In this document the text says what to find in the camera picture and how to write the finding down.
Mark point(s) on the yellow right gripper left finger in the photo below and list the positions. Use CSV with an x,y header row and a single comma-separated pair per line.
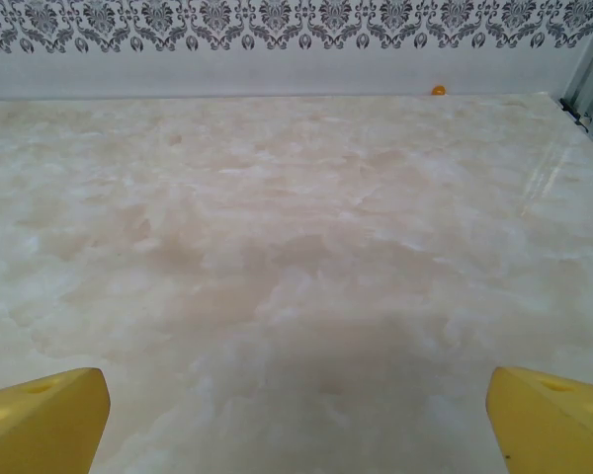
x,y
44,424

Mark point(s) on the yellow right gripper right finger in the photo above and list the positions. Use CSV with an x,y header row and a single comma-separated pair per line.
x,y
553,424

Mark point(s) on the small orange ball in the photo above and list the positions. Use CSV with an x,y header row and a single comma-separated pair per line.
x,y
438,90

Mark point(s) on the right aluminium frame post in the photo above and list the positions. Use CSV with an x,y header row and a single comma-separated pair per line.
x,y
590,49

